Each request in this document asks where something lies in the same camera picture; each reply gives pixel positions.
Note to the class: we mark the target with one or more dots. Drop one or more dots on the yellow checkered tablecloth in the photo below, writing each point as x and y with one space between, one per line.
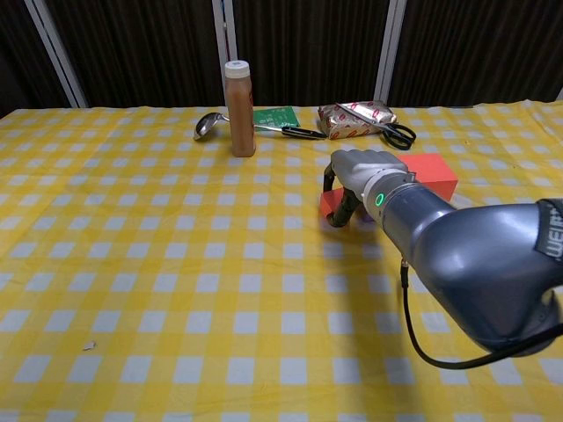
154 264

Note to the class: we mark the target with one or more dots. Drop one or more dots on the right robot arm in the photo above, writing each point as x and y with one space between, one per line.
475 264

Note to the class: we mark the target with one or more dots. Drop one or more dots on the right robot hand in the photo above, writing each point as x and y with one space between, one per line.
365 167

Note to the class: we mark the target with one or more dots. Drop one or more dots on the small paper scrap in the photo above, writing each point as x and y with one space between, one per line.
90 346

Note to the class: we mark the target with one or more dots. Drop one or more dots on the small orange cube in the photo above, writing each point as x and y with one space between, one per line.
330 202

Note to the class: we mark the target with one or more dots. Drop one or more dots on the brown bottle white cap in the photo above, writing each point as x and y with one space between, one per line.
240 114

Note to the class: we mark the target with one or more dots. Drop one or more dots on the large orange cube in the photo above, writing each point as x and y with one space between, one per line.
433 176

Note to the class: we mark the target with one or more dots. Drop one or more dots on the green packet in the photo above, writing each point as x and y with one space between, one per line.
275 116

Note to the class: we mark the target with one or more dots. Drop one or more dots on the white frame post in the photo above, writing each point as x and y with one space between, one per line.
56 53
390 53
560 94
224 31

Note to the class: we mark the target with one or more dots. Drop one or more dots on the foil snack package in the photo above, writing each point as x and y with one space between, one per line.
352 125

